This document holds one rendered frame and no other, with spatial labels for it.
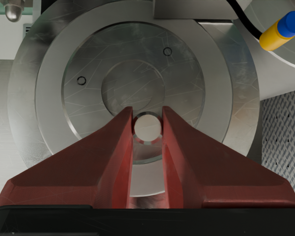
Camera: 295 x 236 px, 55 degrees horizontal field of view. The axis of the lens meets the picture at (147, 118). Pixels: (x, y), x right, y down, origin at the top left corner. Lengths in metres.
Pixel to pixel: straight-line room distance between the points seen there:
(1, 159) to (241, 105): 0.45
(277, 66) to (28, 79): 0.15
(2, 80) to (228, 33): 0.45
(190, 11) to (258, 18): 0.05
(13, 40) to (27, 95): 3.08
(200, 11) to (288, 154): 0.25
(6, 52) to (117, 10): 3.08
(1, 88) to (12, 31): 2.74
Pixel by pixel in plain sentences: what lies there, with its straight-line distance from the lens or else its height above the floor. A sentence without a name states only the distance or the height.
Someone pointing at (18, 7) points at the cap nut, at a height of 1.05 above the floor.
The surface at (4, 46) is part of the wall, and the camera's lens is 3.27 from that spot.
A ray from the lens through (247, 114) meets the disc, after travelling 0.18.
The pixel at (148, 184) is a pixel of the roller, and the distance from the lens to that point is 0.16.
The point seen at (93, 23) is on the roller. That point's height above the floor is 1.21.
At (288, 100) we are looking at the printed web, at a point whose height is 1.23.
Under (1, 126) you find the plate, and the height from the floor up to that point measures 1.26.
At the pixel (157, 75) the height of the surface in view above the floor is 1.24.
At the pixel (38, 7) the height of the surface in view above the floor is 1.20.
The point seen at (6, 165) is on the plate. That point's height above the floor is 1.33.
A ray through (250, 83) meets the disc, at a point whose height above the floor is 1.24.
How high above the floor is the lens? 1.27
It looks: 4 degrees down
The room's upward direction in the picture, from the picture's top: 179 degrees counter-clockwise
